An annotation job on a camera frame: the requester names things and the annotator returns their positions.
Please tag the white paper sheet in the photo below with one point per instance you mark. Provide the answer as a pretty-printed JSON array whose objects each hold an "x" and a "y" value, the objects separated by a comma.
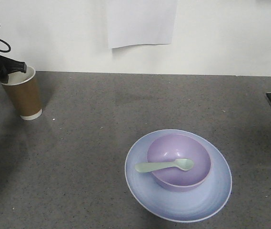
[{"x": 137, "y": 22}]

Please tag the brown paper cup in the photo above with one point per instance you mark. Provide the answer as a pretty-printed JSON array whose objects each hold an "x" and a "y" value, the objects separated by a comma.
[{"x": 23, "y": 91}]

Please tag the light blue plate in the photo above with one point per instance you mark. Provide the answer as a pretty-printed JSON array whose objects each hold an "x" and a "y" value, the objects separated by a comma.
[{"x": 195, "y": 205}]

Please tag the purple plastic bowl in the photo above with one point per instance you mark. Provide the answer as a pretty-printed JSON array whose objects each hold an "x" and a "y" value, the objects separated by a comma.
[{"x": 172, "y": 146}]

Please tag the pale green plastic spoon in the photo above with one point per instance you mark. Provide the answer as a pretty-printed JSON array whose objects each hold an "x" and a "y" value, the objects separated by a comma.
[{"x": 183, "y": 164}]

